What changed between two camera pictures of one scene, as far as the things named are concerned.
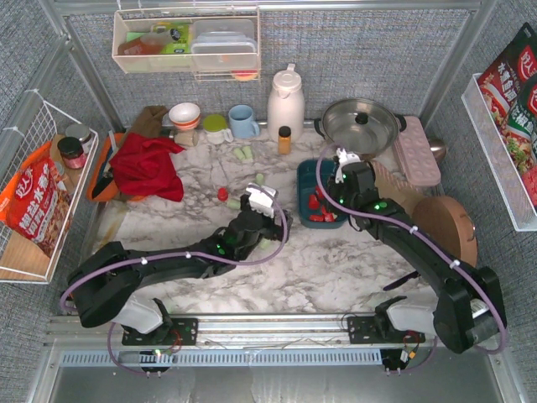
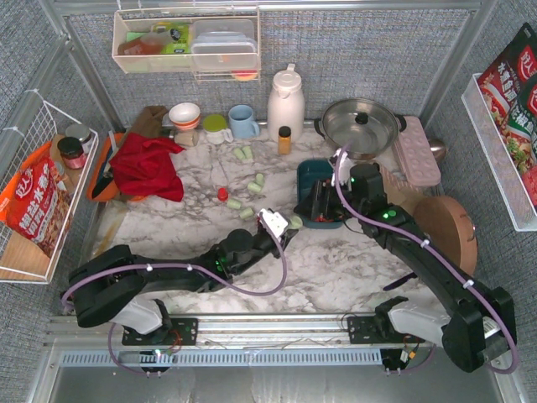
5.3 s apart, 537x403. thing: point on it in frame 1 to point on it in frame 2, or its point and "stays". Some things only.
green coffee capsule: (233, 203) stays
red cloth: (146, 165) stays
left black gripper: (270, 222) to (276, 242)
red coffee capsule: (222, 194) stays
